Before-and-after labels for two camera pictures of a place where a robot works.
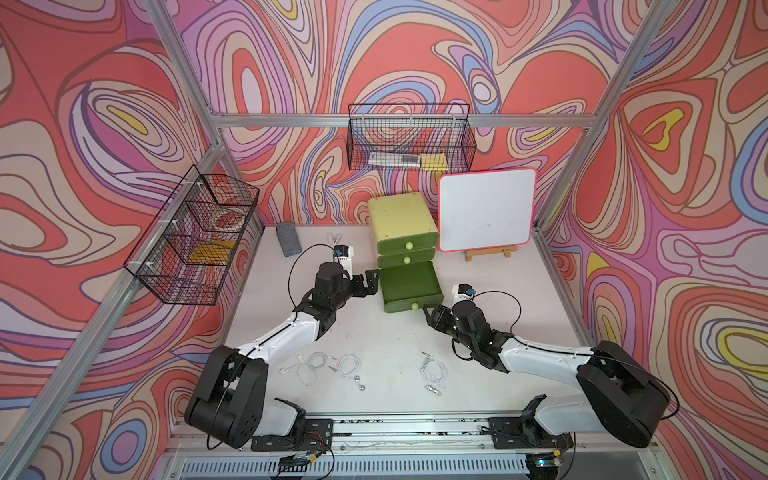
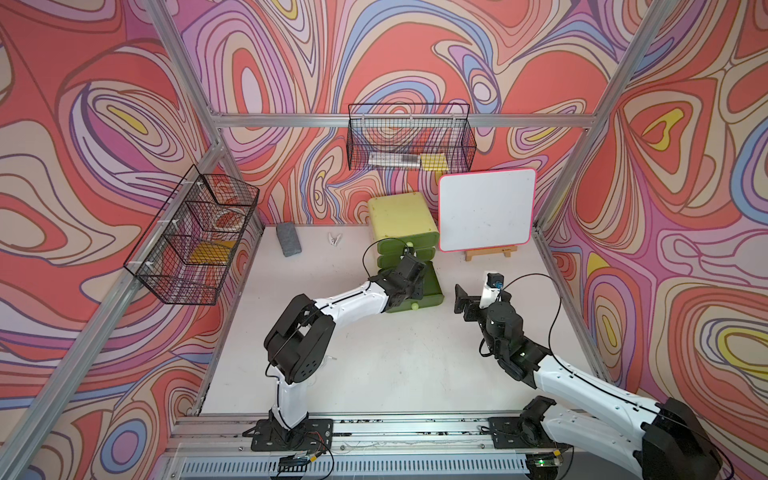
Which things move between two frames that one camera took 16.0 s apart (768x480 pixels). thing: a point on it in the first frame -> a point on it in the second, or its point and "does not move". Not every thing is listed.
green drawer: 426,241 does not move
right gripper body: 448,324 -> 473,313
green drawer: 410,287 does not move
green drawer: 404,258 does not move
